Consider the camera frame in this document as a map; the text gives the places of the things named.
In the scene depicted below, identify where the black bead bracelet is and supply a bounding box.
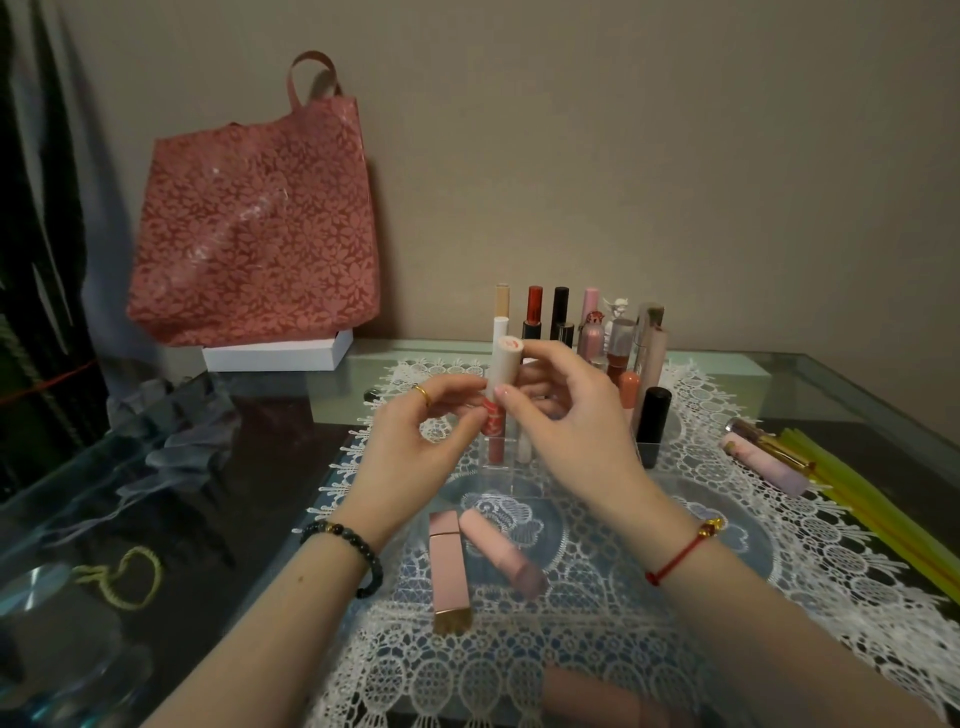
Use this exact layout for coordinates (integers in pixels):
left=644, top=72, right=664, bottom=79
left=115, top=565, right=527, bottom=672
left=298, top=520, right=386, bottom=600

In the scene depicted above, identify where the person's left forearm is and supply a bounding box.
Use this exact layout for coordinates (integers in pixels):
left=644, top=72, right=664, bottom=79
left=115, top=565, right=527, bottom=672
left=141, top=517, right=395, bottom=728

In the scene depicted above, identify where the clear acrylic lipstick organizer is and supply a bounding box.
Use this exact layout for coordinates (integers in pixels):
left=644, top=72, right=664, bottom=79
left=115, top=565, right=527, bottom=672
left=478, top=358, right=678, bottom=490

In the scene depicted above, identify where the white capped red lip gloss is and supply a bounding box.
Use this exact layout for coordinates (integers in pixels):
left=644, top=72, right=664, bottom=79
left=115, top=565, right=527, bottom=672
left=480, top=334, right=526, bottom=440

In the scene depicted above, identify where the pink round lipstick tube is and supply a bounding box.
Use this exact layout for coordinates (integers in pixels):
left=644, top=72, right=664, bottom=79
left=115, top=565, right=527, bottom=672
left=458, top=507, right=550, bottom=603

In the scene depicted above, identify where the light pink lipstick tube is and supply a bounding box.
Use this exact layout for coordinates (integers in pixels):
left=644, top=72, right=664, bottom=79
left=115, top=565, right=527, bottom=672
left=718, top=432, right=813, bottom=499

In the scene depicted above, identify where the white flat box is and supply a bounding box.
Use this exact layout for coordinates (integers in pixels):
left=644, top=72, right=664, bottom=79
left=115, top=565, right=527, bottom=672
left=201, top=327, right=354, bottom=374

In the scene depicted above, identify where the brown gold lip gloss tube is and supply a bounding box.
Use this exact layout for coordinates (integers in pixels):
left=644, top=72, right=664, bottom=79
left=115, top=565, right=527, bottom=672
left=724, top=417, right=817, bottom=475

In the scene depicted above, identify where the grey crumpled cloth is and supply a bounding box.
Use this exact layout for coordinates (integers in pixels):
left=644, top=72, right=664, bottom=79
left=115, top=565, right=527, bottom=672
left=103, top=373, right=243, bottom=500

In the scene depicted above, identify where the bundle of yellow-green plastic strips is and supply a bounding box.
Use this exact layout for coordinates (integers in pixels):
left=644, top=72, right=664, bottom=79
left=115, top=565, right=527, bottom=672
left=775, top=426, right=960, bottom=607

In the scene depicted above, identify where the pink floral tote bag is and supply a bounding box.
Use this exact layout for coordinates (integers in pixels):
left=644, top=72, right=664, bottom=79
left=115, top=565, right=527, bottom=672
left=125, top=49, right=382, bottom=349

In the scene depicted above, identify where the person's right hand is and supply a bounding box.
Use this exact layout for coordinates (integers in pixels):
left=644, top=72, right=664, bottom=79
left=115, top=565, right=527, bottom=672
left=495, top=340, right=664, bottom=528

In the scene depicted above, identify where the white lace table mat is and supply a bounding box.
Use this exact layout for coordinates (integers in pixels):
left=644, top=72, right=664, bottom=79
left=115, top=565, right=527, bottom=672
left=294, top=357, right=960, bottom=728

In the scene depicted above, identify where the cluster of standing lipsticks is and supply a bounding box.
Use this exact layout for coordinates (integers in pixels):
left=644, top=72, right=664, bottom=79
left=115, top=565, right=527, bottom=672
left=489, top=282, right=675, bottom=472

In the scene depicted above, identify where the person's left hand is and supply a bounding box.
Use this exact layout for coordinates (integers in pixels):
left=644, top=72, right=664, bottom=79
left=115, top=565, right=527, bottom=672
left=336, top=373, right=493, bottom=547

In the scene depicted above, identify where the dark hanging garment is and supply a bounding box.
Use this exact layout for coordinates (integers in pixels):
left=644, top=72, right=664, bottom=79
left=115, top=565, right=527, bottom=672
left=0, top=0, right=112, bottom=500

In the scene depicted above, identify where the yellow cord loop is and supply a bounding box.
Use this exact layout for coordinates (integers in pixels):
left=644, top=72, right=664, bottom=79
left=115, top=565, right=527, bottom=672
left=71, top=545, right=165, bottom=612

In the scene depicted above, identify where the person's right forearm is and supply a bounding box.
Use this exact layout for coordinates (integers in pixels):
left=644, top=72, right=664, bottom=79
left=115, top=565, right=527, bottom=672
left=600, top=486, right=948, bottom=728

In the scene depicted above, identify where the red string bracelet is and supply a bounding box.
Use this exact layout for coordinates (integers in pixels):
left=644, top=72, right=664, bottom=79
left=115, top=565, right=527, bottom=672
left=644, top=515, right=728, bottom=588

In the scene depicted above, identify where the pink square lipstick gold end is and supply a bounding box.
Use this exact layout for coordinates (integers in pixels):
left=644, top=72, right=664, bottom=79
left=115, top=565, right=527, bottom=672
left=426, top=509, right=475, bottom=638

